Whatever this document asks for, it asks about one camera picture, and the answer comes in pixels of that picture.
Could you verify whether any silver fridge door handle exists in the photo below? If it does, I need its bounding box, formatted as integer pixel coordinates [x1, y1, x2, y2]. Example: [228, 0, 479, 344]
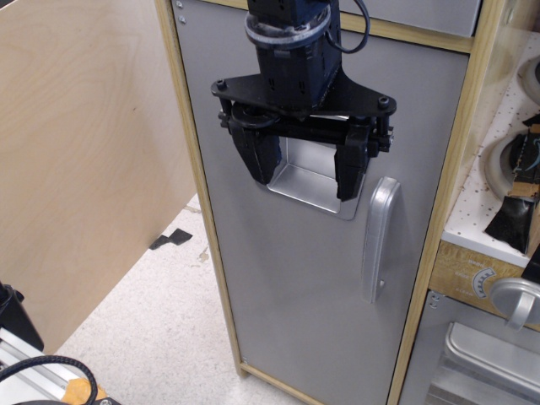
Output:
[361, 176, 401, 304]

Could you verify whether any silver oven knob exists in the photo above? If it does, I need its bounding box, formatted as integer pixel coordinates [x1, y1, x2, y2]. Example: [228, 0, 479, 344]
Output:
[489, 278, 539, 331]

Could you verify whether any orange tape piece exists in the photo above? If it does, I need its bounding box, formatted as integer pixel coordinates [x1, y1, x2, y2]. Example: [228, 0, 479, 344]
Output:
[62, 378, 91, 404]

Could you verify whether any black tape on floor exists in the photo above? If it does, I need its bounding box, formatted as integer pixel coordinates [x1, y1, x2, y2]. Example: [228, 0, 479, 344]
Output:
[149, 229, 192, 251]

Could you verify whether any grey toy fridge door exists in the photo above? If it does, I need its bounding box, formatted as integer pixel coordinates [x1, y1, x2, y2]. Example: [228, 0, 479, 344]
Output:
[175, 1, 468, 404]

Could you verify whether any silver ice dispenser panel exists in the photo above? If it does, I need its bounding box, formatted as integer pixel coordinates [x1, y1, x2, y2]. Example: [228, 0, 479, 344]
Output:
[267, 138, 359, 220]

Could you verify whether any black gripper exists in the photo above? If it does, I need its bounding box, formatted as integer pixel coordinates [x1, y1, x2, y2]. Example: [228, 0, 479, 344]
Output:
[211, 24, 397, 201]

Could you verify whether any black box at left edge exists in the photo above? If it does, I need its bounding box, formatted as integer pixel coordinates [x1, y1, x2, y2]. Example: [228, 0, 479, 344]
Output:
[1, 283, 44, 351]

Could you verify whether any black braided cable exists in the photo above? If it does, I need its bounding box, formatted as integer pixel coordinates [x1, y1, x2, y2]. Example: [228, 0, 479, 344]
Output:
[0, 354, 100, 405]

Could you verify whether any grey oven door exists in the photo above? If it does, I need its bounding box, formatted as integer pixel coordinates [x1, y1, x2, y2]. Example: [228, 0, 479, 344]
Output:
[399, 291, 539, 404]

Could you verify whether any wooden toy kitchen frame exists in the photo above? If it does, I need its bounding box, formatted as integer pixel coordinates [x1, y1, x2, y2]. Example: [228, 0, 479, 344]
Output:
[156, 1, 539, 404]

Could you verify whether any aluminium extrusion rail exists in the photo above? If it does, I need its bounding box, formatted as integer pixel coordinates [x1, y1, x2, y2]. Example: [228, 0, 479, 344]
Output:
[0, 327, 73, 405]

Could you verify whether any plywood board panel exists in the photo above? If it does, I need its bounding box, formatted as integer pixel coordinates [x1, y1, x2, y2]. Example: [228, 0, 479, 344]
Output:
[1, 1, 195, 353]

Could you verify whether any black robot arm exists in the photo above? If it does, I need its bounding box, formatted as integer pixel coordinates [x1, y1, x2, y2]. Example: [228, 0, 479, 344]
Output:
[211, 1, 397, 202]

